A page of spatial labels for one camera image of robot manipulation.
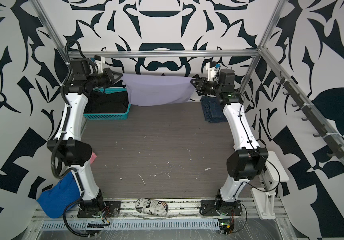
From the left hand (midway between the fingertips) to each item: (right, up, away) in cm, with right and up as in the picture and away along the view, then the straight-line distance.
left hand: (122, 70), depth 75 cm
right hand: (+34, -5, -2) cm, 35 cm away
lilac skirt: (+10, -6, +18) cm, 22 cm away
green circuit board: (+50, -73, -3) cm, 88 cm away
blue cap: (-36, -65, +3) cm, 75 cm away
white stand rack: (+69, -63, -2) cm, 93 cm away
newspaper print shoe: (+15, -66, -3) cm, 68 cm away
